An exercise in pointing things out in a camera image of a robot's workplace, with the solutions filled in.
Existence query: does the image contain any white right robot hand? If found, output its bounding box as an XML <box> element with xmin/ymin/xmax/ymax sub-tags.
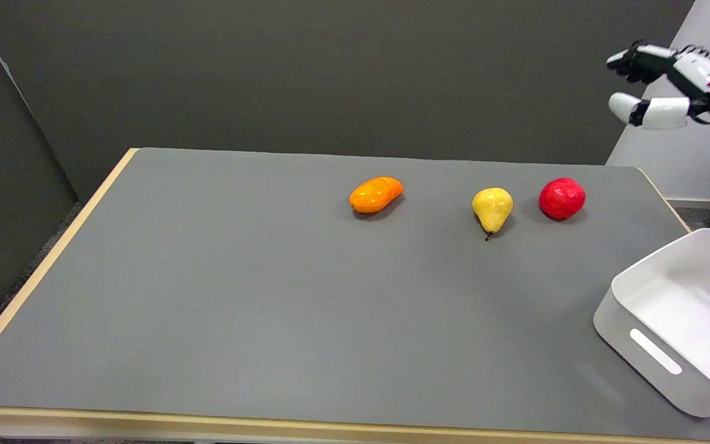
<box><xmin>606</xmin><ymin>41</ymin><xmax>710</xmax><ymax>131</ymax></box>

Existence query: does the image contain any yellow pear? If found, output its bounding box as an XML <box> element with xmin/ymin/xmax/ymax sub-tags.
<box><xmin>471</xmin><ymin>187</ymin><xmax>514</xmax><ymax>242</ymax></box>

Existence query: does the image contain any white plastic bin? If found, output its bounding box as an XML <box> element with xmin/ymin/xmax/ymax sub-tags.
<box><xmin>593</xmin><ymin>228</ymin><xmax>710</xmax><ymax>418</ymax></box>

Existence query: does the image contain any orange mango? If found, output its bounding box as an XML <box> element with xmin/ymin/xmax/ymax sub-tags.
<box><xmin>349</xmin><ymin>176</ymin><xmax>404</xmax><ymax>215</ymax></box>

